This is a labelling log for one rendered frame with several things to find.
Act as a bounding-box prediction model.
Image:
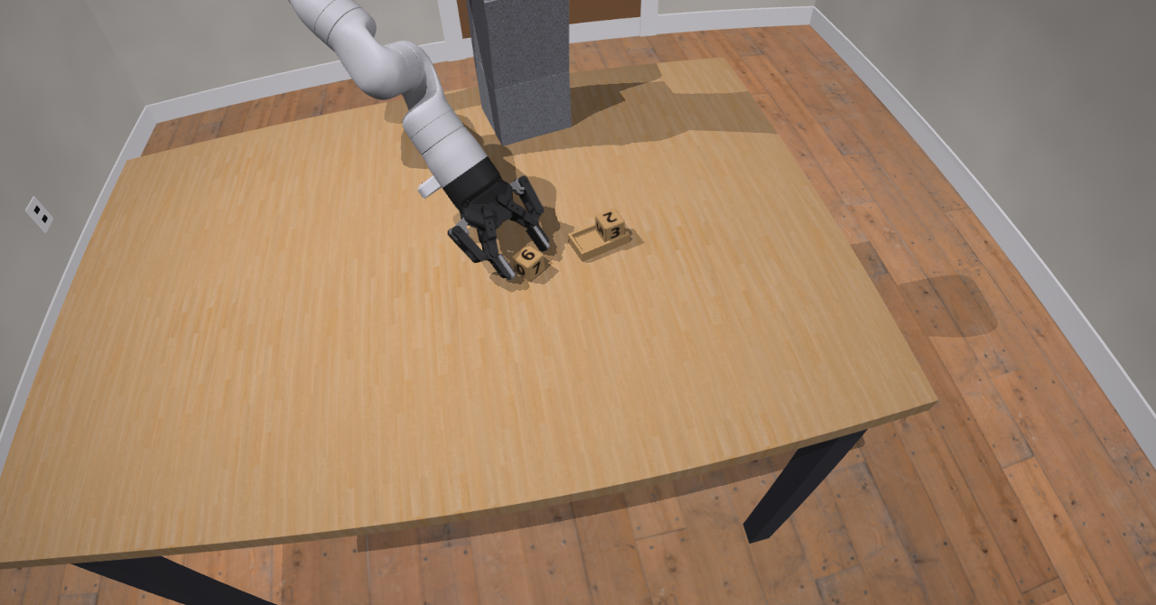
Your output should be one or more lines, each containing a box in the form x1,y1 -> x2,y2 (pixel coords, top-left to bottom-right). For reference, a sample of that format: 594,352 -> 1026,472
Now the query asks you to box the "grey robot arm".
288,0 -> 487,199

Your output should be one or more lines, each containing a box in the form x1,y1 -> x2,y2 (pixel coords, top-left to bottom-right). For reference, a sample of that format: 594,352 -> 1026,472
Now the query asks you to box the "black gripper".
443,156 -> 550,280

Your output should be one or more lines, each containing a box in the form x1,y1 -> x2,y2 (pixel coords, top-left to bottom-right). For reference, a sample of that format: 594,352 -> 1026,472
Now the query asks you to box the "tan wooden number cube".
595,209 -> 625,242
512,245 -> 544,282

